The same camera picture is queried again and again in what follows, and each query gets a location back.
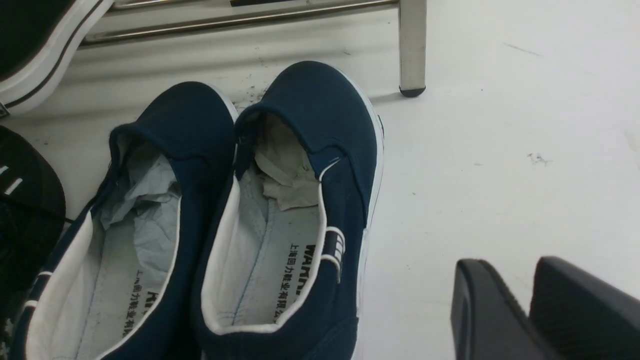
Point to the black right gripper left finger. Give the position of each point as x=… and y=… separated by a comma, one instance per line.
x=487, y=321

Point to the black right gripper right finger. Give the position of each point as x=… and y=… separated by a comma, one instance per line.
x=581, y=316

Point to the navy slip-on shoe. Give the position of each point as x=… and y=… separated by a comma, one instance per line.
x=116, y=284
x=282, y=275

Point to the stainless steel shoe rack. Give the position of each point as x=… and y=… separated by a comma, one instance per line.
x=412, y=20

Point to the black knit sneaker right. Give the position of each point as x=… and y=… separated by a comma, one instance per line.
x=32, y=217

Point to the black canvas sneaker right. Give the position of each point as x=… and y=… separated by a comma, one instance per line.
x=38, y=39

